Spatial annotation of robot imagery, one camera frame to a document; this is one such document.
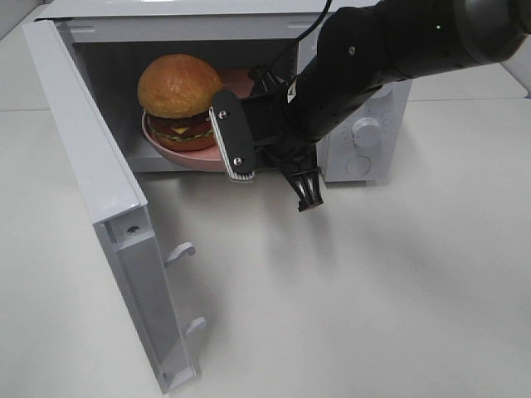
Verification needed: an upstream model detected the white microwave knob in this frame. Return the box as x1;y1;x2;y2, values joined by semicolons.
352;117;382;148

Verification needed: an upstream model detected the round white door button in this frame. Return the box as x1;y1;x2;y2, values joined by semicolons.
345;156;372;177

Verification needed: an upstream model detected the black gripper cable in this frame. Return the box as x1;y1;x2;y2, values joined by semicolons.
246;0;333;96

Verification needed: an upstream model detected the white microwave oven body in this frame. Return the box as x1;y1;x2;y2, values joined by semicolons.
32;0;412;186

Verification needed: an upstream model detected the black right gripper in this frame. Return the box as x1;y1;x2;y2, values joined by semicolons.
209;66;323;211

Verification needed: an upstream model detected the pink round plate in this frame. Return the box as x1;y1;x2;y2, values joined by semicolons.
142;68;254;172

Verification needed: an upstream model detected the white microwave door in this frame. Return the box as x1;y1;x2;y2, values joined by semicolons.
23;20;207;393

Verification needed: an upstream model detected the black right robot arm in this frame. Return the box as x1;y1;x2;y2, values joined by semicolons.
209;0;530;211

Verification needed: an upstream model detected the burger with sesame-free bun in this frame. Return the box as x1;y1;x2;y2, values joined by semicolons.
137;54;222;152

